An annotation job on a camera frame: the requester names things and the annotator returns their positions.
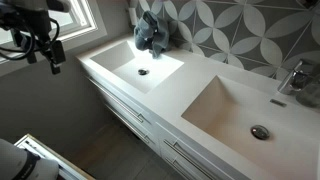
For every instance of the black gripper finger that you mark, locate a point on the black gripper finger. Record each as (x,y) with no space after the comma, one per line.
(30,57)
(57,53)

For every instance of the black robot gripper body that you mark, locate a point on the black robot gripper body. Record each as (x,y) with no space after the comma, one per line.
(31,25)

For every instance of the blue-grey towel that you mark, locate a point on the blue-grey towel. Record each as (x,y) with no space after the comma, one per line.
(151,33)

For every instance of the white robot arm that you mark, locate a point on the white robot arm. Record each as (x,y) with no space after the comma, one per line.
(13,163)

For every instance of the chrome faucet beside glass jar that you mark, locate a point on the chrome faucet beside glass jar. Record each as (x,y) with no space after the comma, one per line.
(290,81)

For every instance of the white framed window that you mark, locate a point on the white framed window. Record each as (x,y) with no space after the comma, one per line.
(80,20)

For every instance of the small white square sink basin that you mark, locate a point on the small white square sink basin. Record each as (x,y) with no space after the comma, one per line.
(133,66)

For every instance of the small chrome sink drain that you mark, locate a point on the small chrome sink drain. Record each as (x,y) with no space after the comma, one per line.
(143,71)

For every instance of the wood framed white board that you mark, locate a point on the wood framed white board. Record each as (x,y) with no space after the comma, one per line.
(66,168)

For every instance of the white vanity cabinet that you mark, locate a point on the white vanity cabinet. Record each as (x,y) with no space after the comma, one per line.
(156,140)

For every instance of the large white sink basin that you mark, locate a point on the large white sink basin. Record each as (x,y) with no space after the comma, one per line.
(240,120)

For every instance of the large chrome sink drain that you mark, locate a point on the large chrome sink drain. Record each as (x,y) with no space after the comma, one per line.
(260,132)

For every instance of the chrome sink overflow slot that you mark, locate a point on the chrome sink overflow slot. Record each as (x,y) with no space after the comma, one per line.
(278,103)

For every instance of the clear glass jar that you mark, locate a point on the clear glass jar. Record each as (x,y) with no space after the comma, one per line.
(310,93)

